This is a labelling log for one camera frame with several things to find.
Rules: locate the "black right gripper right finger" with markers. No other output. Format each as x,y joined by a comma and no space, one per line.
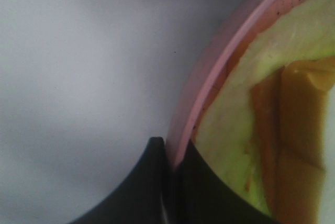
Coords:
201,197

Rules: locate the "white bread sandwich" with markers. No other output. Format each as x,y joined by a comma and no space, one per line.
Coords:
269,133

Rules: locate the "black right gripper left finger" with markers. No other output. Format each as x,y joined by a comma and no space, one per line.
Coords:
138,198

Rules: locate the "pink round plate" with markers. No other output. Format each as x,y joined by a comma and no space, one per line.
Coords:
250,18

